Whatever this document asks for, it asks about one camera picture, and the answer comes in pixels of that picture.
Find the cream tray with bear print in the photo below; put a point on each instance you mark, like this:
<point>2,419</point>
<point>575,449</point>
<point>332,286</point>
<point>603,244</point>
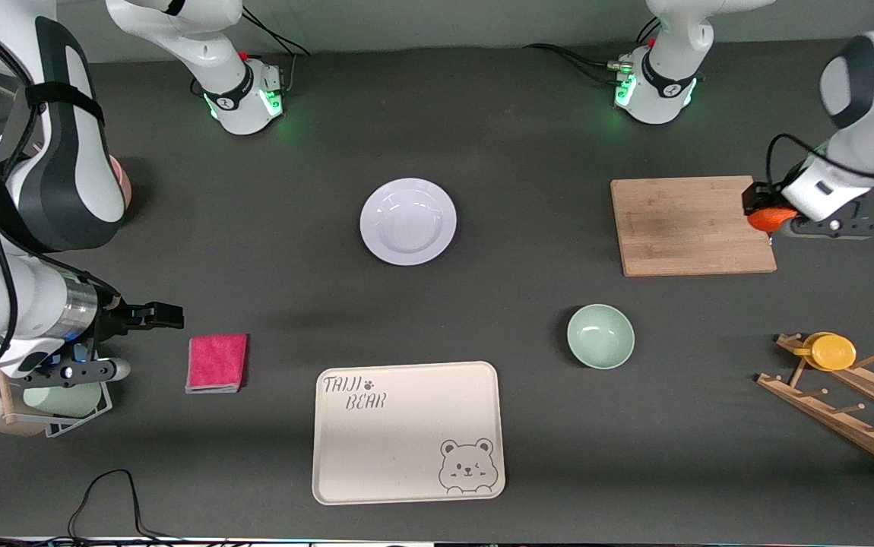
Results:
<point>391,456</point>

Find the wooden cutting board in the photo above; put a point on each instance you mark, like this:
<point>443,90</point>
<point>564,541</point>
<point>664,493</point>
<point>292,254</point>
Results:
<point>680,228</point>

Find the orange fruit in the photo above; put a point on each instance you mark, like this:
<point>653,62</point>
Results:
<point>767,220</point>

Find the yellow mug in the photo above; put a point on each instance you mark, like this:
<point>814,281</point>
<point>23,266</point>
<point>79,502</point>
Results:
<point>832,352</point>

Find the pink bowl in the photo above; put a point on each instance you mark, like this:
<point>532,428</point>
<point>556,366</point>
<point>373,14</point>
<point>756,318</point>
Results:
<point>124,186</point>

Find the pale green bowl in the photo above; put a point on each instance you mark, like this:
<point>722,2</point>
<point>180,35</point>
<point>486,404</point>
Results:
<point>600,336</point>

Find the pink folded cloth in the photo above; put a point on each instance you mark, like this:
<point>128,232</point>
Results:
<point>216,363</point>

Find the green cup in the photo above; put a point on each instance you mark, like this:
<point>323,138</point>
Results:
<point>64,399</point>

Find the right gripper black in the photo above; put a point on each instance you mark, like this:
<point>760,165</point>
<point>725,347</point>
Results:
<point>115,320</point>

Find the wooden peg drying rack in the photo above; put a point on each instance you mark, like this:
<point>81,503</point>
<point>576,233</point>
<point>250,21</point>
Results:
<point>824,415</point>

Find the white round plate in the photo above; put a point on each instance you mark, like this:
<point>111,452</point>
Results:
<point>406,222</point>

